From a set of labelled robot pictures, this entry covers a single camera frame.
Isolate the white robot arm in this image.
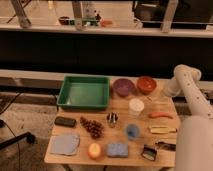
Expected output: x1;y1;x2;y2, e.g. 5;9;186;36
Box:
163;64;213;171

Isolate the purple bowl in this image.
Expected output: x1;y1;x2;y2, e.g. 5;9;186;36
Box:
112;78;135;97

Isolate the green plastic tray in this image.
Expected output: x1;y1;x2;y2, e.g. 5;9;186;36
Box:
57;76;110;110

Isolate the white plastic cup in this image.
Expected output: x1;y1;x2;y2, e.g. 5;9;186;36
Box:
129;98;144;117

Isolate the orange bowl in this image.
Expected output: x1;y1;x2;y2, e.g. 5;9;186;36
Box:
137;76;157;94

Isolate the bunch of red grapes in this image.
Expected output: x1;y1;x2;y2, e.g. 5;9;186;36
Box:
80;117;104;139

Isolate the blue plastic cup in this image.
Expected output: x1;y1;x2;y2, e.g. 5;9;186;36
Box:
125;124;140;140

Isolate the wooden table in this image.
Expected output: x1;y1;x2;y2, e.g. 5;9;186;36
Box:
45;79;180;167

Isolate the orange carrot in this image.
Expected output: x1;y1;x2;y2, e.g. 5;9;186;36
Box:
148;112;173;119

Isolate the black rectangular case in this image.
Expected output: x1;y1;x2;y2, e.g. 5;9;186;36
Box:
54;117;77;128

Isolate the yellow banana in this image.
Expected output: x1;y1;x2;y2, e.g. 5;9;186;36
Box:
149;126;177;134

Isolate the blue sponge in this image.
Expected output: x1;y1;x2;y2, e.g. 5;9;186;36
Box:
106;143;128;158

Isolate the red yellow apple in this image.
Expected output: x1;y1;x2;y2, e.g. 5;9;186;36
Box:
88;143;102;159

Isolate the grey folded cloth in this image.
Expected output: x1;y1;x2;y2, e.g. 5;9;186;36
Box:
50;133;80;156

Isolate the black chair base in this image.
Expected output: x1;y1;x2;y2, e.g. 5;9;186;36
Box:
0;119;36;150

